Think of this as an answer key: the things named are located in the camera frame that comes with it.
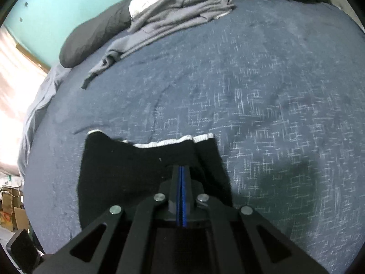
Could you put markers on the long dark grey pillow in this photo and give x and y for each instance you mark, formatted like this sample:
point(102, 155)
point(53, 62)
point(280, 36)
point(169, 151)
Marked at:
point(91, 37)

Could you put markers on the black sweater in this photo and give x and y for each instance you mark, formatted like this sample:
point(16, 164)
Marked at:
point(114, 177)

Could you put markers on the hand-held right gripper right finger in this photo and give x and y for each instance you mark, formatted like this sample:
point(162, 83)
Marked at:
point(186, 188)

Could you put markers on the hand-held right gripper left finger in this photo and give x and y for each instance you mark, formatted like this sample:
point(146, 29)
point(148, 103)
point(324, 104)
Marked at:
point(174, 182)

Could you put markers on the grey hoodie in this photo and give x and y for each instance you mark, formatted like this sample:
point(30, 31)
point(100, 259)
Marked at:
point(176, 11)

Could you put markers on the light grey blanket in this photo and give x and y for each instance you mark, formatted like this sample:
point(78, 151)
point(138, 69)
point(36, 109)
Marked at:
point(40, 91)

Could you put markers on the pink curtain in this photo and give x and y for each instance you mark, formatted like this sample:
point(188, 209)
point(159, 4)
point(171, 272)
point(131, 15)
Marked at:
point(17, 91)

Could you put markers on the wooden window frame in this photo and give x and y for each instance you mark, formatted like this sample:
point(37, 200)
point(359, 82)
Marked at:
point(31, 57)

